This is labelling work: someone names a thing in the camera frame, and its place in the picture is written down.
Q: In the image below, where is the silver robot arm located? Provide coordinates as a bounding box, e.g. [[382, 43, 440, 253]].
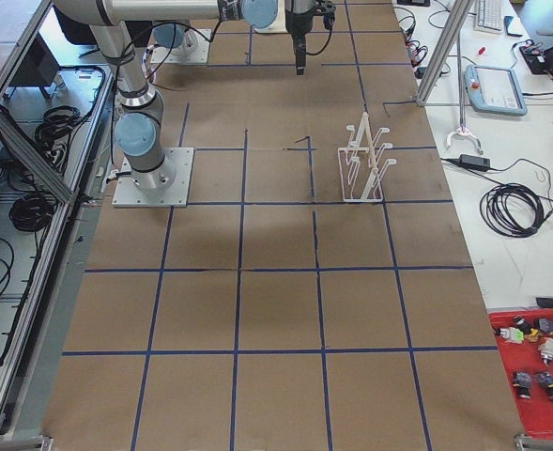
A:
[[54, 1, 278, 192], [152, 23, 199, 54]]

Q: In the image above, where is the black power adapter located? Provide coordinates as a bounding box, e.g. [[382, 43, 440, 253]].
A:
[[458, 154, 491, 172]]

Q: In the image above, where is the red parts tray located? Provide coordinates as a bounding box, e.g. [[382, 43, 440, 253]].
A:
[[488, 307, 553, 441]]

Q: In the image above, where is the white grabber tool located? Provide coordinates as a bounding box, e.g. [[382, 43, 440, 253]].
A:
[[445, 32, 484, 155]]

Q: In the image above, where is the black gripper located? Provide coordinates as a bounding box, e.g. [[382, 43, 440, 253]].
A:
[[284, 0, 335, 75]]

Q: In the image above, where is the aluminium frame post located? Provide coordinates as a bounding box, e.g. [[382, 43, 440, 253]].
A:
[[415, 0, 472, 106]]

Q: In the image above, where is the white wire cup rack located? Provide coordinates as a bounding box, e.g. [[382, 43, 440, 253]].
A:
[[337, 112, 397, 203]]

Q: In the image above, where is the white keyboard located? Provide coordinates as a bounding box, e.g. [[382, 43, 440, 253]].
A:
[[473, 0, 504, 34]]

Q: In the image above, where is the coiled black cable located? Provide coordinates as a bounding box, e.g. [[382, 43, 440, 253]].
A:
[[480, 182, 547, 237]]

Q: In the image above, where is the teach pendant tablet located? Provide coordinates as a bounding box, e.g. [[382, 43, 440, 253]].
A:
[[464, 64, 528, 117]]

